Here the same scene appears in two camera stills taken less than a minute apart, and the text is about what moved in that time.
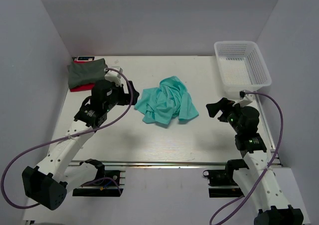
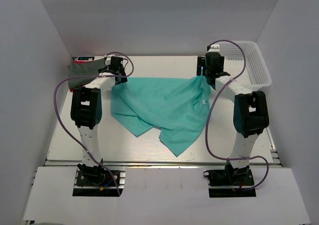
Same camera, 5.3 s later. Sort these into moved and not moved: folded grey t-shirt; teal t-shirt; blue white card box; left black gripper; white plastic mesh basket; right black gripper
Moved: right black gripper; teal t-shirt; left black gripper
Not moved: white plastic mesh basket; folded grey t-shirt; blue white card box
